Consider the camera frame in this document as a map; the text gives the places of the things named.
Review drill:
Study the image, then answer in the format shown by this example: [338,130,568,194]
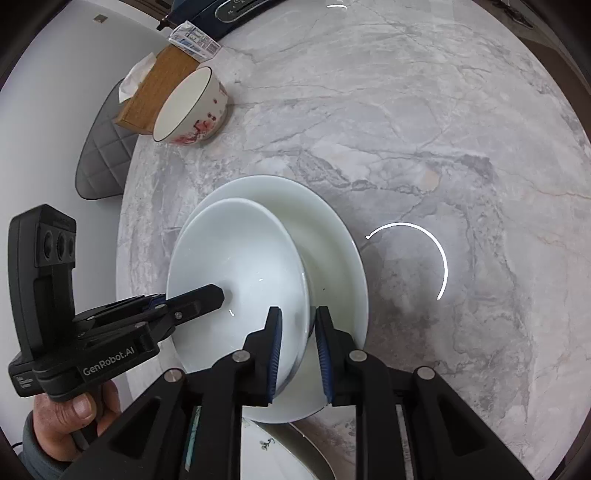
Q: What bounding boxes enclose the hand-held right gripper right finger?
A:
[315,305,536,480]

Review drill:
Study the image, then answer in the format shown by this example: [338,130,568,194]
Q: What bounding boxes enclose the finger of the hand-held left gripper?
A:
[90,293,168,321]
[134,284,226,335]

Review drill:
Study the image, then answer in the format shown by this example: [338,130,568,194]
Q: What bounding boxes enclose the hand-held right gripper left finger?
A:
[60,305,283,480]

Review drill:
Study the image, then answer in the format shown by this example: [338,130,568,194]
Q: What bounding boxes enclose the white ceramic bowl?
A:
[166,198,310,398]

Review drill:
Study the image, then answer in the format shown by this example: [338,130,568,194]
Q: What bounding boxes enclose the large grey bowl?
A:
[203,174,369,424]

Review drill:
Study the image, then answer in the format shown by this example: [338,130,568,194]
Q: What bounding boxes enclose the person's left hand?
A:
[32,381,122,462]

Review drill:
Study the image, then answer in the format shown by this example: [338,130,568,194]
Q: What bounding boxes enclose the teal patterned plate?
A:
[182,406,319,480]

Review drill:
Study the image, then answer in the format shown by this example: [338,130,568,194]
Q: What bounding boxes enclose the grey quilted chair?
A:
[75,78,137,200]

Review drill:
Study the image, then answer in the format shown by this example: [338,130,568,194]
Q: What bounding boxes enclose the white bowl with red flowers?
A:
[152,66,229,145]

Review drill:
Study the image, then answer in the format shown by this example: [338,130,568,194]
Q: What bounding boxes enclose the wooden tissue box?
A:
[115,45,200,134]

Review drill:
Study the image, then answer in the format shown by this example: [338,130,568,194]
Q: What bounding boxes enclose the white tissue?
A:
[117,52,158,103]

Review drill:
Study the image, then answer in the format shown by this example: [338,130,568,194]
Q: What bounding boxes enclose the clear plastic labelled packet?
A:
[167,21,221,62]

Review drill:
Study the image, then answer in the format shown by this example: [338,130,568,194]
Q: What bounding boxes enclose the dark blue kitchen appliance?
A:
[157,0,273,40]

